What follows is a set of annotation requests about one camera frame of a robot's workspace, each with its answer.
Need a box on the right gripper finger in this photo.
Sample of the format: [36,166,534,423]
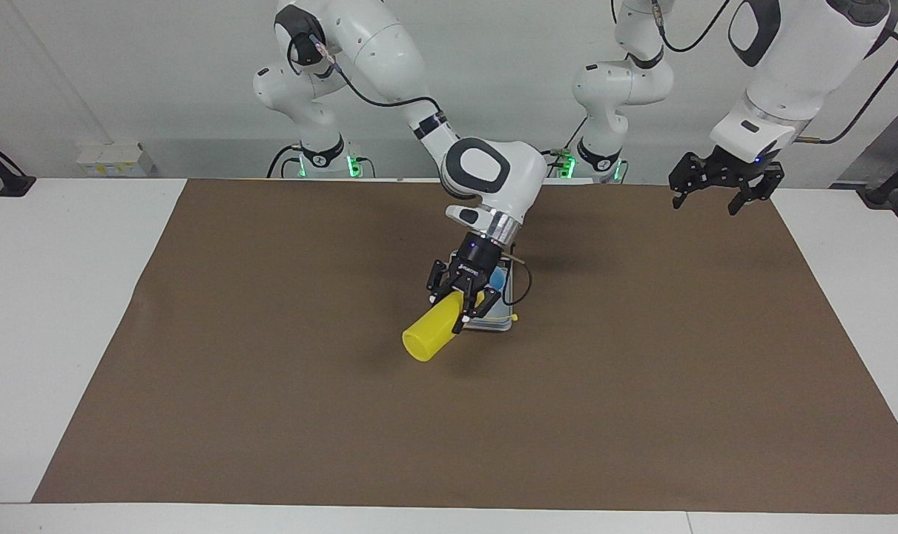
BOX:
[426,258,455,305]
[452,284,504,335]

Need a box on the black stand foot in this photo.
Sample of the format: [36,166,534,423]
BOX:
[0,132,36,198]
[860,148,898,208]

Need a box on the light blue plastic cup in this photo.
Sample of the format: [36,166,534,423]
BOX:
[488,266,512,306]

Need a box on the black left base cable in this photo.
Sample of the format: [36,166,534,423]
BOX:
[517,115,587,179]

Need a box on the silver digital kitchen scale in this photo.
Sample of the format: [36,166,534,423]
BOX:
[460,252,515,333]

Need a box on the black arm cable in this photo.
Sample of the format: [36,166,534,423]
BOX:
[289,33,532,306]
[612,0,898,145]

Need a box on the yellow seasoning bottle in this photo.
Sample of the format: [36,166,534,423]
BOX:
[402,288,521,363]

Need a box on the black right base cable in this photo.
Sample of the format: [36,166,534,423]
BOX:
[267,145,303,179]

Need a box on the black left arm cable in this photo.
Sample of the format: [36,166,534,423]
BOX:
[612,0,898,145]

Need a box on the white wall socket box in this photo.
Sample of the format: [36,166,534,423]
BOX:
[76,141,154,177]

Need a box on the brown table mat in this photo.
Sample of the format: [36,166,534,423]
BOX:
[32,178,898,514]

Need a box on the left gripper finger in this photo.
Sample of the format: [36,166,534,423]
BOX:
[668,151,709,211]
[727,163,785,217]

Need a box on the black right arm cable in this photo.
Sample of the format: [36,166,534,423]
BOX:
[289,33,532,306]

